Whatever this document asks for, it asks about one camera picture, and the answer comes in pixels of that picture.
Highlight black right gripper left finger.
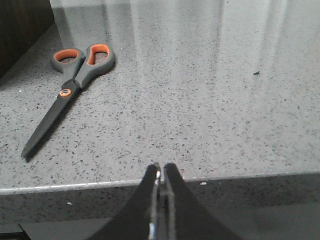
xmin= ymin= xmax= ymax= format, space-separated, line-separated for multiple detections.
xmin=89 ymin=163 xmax=160 ymax=240

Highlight dark wooden drawer cabinet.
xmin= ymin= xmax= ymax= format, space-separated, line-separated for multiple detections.
xmin=0 ymin=0 xmax=54 ymax=76

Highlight grey orange handled scissors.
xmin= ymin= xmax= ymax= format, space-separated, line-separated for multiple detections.
xmin=21 ymin=43 xmax=116 ymax=159

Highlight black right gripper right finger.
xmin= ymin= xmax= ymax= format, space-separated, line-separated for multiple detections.
xmin=164 ymin=163 xmax=238 ymax=240

